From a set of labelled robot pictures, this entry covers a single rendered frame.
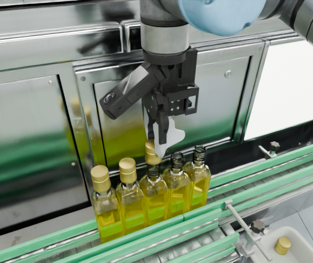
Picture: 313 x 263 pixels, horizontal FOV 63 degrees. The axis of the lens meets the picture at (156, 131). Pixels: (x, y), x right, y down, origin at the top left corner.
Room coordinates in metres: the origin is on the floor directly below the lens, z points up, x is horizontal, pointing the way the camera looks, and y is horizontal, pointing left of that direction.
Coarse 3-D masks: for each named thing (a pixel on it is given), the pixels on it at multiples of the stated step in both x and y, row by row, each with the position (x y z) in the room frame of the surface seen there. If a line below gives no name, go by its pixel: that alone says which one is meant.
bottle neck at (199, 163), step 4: (196, 148) 0.45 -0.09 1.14; (200, 148) 0.45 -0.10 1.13; (204, 148) 0.44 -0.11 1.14; (196, 152) 0.43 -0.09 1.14; (200, 152) 0.43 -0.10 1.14; (204, 152) 0.43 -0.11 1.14; (192, 156) 0.44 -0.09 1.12; (196, 156) 0.43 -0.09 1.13; (200, 156) 0.43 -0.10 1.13; (204, 156) 0.43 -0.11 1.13; (192, 160) 0.44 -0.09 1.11; (196, 160) 0.43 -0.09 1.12; (200, 160) 0.43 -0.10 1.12; (192, 164) 0.44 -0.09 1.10; (196, 164) 0.43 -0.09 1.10; (200, 164) 0.43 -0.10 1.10
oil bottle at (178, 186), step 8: (168, 168) 0.43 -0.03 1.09; (168, 176) 0.40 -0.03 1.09; (176, 176) 0.40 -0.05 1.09; (184, 176) 0.40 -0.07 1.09; (168, 184) 0.39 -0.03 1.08; (176, 184) 0.39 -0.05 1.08; (184, 184) 0.40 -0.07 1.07; (176, 192) 0.39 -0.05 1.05; (184, 192) 0.40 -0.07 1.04; (168, 200) 0.39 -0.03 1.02; (176, 200) 0.39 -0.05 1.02; (184, 200) 0.40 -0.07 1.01; (168, 208) 0.39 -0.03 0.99; (176, 208) 0.39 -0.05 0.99; (184, 208) 0.40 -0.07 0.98; (168, 216) 0.38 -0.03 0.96
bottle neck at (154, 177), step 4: (148, 164) 0.39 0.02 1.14; (156, 164) 0.40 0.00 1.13; (148, 168) 0.39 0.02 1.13; (152, 168) 0.38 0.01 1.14; (156, 168) 0.38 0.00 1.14; (148, 172) 0.39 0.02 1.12; (152, 172) 0.38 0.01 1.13; (156, 172) 0.38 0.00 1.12; (148, 176) 0.39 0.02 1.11; (152, 176) 0.38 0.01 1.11; (156, 176) 0.38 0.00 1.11; (148, 180) 0.39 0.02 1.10; (152, 180) 0.38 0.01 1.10; (156, 180) 0.38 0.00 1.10
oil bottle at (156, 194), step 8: (144, 176) 0.40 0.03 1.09; (160, 176) 0.40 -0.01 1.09; (144, 184) 0.38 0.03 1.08; (152, 184) 0.38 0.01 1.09; (160, 184) 0.38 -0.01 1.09; (144, 192) 0.37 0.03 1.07; (152, 192) 0.37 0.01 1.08; (160, 192) 0.37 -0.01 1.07; (168, 192) 0.38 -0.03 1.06; (152, 200) 0.36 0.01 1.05; (160, 200) 0.37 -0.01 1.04; (152, 208) 0.36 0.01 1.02; (160, 208) 0.37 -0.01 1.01; (152, 216) 0.36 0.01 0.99; (160, 216) 0.37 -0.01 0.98; (152, 224) 0.36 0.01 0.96
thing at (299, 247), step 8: (272, 232) 0.41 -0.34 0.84; (280, 232) 0.41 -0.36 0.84; (288, 232) 0.42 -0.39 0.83; (296, 232) 0.41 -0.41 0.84; (264, 240) 0.39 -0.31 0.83; (272, 240) 0.40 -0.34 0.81; (296, 240) 0.40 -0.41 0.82; (304, 240) 0.39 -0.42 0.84; (256, 248) 0.38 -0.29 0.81; (272, 248) 0.40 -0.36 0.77; (296, 248) 0.39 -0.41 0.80; (304, 248) 0.37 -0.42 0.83; (312, 248) 0.36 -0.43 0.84; (256, 256) 0.38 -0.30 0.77; (272, 256) 0.38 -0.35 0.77; (280, 256) 0.38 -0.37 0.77; (288, 256) 0.38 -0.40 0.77; (296, 256) 0.37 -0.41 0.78; (304, 256) 0.36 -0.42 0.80; (312, 256) 0.35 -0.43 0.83
